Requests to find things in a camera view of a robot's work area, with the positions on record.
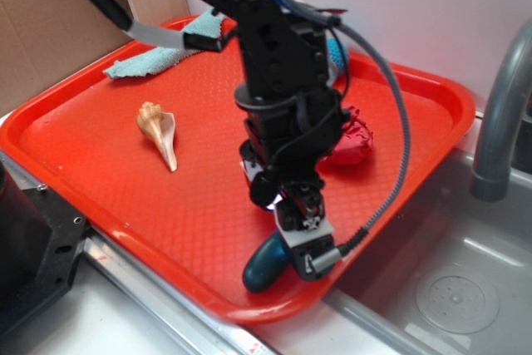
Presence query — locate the grey sink faucet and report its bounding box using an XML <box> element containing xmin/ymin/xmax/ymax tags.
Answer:
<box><xmin>470</xmin><ymin>21</ymin><xmax>531</xmax><ymax>202</ymax></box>

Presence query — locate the teal cloth rag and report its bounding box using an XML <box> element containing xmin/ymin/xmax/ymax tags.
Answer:
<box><xmin>104</xmin><ymin>11</ymin><xmax>226</xmax><ymax>80</ymax></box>

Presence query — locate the brown cardboard panel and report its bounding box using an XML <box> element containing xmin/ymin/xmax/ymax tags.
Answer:
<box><xmin>1</xmin><ymin>0</ymin><xmax>190</xmax><ymax>115</ymax></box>

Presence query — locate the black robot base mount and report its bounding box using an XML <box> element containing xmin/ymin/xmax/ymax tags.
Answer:
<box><xmin>1</xmin><ymin>166</ymin><xmax>87</xmax><ymax>338</ymax></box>

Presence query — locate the dark green plastic pickle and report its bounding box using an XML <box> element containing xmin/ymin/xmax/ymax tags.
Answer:
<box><xmin>242</xmin><ymin>231</ymin><xmax>293</xmax><ymax>293</ymax></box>

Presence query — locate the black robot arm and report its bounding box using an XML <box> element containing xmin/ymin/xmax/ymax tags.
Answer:
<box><xmin>90</xmin><ymin>0</ymin><xmax>349</xmax><ymax>293</ymax></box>

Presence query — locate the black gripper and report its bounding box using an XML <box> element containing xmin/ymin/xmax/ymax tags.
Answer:
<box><xmin>234</xmin><ymin>87</ymin><xmax>343</xmax><ymax>281</ymax></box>

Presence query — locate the blue knitted ball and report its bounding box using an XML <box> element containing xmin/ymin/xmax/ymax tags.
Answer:
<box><xmin>327</xmin><ymin>38</ymin><xmax>349</xmax><ymax>82</ymax></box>

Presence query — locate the round sink drain cover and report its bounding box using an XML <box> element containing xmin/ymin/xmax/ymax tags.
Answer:
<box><xmin>415</xmin><ymin>266</ymin><xmax>500</xmax><ymax>334</ymax></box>

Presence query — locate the tan conch seashell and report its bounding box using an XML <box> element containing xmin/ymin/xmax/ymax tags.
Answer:
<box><xmin>135</xmin><ymin>101</ymin><xmax>178</xmax><ymax>172</ymax></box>

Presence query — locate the grey ribbon cable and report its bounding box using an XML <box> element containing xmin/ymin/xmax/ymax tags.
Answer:
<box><xmin>62</xmin><ymin>0</ymin><xmax>234</xmax><ymax>52</ymax></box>

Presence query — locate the grey sleeved cable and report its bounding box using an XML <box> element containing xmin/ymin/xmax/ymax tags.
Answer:
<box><xmin>232</xmin><ymin>0</ymin><xmax>411</xmax><ymax>263</ymax></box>

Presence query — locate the stainless steel sink basin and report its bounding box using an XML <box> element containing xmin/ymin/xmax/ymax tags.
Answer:
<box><xmin>254</xmin><ymin>151</ymin><xmax>531</xmax><ymax>354</ymax></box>

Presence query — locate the crumpled red paper ball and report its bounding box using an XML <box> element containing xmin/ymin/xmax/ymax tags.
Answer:
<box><xmin>318</xmin><ymin>105</ymin><xmax>374</xmax><ymax>166</ymax></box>

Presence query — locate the red plastic tray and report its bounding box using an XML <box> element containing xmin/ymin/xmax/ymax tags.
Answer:
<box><xmin>1</xmin><ymin>40</ymin><xmax>475</xmax><ymax>325</ymax></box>

